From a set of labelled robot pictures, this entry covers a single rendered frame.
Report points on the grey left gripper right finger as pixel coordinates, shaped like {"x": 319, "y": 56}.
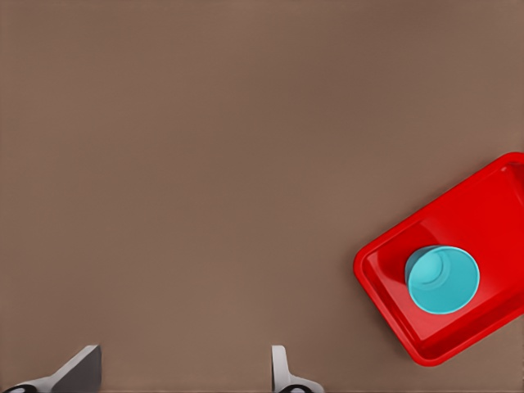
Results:
{"x": 281, "y": 370}

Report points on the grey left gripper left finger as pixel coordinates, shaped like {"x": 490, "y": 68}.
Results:
{"x": 79, "y": 370}

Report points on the teal cup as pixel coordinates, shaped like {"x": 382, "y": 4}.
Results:
{"x": 444, "y": 282}

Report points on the red plastic tray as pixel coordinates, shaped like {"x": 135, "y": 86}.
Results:
{"x": 483, "y": 213}

